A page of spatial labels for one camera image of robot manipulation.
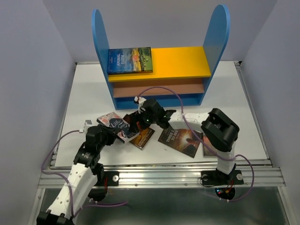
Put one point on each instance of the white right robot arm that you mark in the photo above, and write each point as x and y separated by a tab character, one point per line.
219	129

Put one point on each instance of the Edward Tulane brown book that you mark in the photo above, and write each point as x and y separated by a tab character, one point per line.
140	139

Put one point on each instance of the blue yellow wooden bookshelf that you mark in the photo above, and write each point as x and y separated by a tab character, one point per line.
179	73

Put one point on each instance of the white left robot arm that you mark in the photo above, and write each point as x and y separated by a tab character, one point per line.
84	174

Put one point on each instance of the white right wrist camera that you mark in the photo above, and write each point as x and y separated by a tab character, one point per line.
139	101

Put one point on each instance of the Animal Farm book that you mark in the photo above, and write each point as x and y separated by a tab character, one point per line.
129	61

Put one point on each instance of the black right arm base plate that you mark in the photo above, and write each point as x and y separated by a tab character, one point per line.
216	178

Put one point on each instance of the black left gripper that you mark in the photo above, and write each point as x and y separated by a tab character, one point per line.
110	133

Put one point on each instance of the Three Days To See book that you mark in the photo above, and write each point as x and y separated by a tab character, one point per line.
182	140

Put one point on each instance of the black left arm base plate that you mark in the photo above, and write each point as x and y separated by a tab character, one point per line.
108	179

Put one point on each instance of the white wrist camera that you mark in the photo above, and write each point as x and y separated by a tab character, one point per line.
87	125
139	101

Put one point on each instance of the aluminium mounting rail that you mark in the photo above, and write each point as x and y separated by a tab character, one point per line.
260	173

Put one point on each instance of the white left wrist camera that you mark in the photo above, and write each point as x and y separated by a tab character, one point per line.
87	125

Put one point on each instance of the Little Women floral book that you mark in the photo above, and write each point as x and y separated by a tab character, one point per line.
113	120

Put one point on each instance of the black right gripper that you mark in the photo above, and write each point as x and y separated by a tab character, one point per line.
135	117

